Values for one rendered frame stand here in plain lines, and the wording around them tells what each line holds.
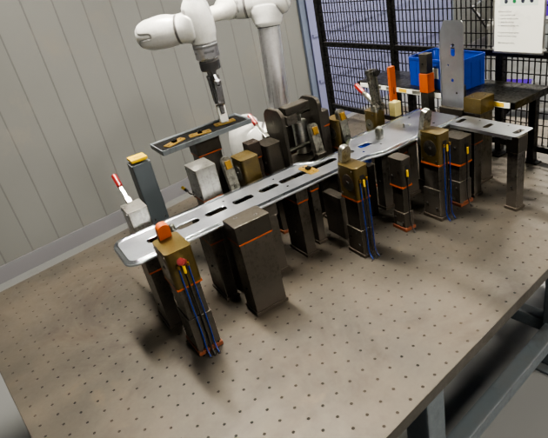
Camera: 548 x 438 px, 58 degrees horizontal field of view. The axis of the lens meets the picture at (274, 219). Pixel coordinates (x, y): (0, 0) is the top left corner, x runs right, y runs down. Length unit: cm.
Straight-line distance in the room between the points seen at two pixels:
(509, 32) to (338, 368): 155
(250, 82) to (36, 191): 207
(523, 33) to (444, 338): 133
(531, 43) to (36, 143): 313
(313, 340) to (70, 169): 290
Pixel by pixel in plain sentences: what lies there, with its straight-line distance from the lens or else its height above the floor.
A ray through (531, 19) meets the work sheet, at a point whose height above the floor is 128.
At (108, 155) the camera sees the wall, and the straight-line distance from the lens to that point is 410.
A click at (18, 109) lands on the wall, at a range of 388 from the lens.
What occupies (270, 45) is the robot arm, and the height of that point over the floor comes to 133.
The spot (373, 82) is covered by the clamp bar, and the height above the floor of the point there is 116.
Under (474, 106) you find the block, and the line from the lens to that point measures 210.
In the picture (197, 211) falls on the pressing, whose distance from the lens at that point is 165.
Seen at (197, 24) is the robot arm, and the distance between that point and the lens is 184.
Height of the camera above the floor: 169
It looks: 28 degrees down
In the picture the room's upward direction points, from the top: 13 degrees counter-clockwise
